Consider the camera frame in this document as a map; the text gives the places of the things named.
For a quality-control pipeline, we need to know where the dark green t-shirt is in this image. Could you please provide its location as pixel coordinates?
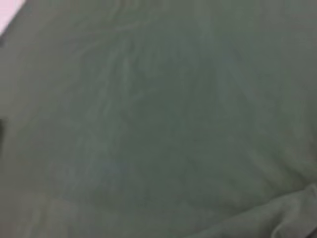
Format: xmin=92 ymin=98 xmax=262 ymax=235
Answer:
xmin=0 ymin=0 xmax=317 ymax=238

